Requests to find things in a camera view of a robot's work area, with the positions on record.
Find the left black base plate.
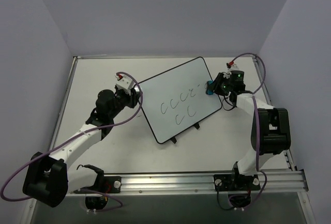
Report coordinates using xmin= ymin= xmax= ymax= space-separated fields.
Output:
xmin=82 ymin=176 xmax=122 ymax=193

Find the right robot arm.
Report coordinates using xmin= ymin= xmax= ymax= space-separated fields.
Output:
xmin=206 ymin=70 xmax=291 ymax=189

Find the left whiteboard foot clip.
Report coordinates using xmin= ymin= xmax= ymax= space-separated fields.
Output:
xmin=171 ymin=137 xmax=177 ymax=144

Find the white whiteboard black frame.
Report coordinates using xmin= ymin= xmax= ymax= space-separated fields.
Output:
xmin=139 ymin=56 xmax=222 ymax=144

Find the aluminium front rail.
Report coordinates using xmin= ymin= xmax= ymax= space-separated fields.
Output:
xmin=66 ymin=170 xmax=308 ymax=197

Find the blue bone-shaped eraser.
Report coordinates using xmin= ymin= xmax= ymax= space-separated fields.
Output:
xmin=205 ymin=80 xmax=214 ymax=95

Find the aluminium rail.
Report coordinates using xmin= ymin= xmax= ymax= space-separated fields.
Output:
xmin=52 ymin=56 xmax=78 ymax=139
xmin=252 ymin=54 xmax=298 ymax=172
xmin=66 ymin=170 xmax=308 ymax=197

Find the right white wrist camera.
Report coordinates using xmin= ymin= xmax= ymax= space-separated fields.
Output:
xmin=225 ymin=62 xmax=239 ymax=79

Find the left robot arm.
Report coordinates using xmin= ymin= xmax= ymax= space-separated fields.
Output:
xmin=22 ymin=87 xmax=142 ymax=207

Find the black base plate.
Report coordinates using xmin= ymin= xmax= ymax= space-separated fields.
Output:
xmin=82 ymin=176 xmax=122 ymax=193
xmin=213 ymin=174 xmax=261 ymax=191

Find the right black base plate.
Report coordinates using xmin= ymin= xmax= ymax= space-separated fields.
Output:
xmin=213 ymin=174 xmax=261 ymax=191

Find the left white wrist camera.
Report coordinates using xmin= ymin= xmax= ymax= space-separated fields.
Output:
xmin=115 ymin=73 xmax=135 ymax=96

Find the aluminium left side rail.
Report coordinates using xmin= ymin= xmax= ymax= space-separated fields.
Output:
xmin=52 ymin=56 xmax=78 ymax=139

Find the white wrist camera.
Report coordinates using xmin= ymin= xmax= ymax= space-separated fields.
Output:
xmin=225 ymin=62 xmax=239 ymax=79
xmin=115 ymin=73 xmax=135 ymax=96

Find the aluminium right side rail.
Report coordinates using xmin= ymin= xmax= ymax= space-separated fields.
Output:
xmin=252 ymin=54 xmax=298 ymax=172

